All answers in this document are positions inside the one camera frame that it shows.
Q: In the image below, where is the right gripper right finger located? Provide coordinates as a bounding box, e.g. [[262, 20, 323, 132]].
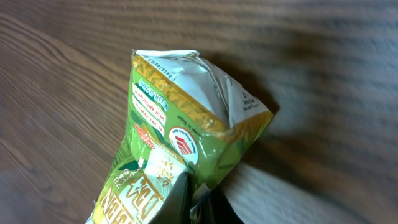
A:
[[194, 188, 243, 224]]

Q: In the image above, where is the green yellow snack bar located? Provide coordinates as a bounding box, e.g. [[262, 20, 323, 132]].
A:
[[88, 50, 273, 224]]

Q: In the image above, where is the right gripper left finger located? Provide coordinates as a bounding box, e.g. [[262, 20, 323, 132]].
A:
[[149, 172, 190, 224]]

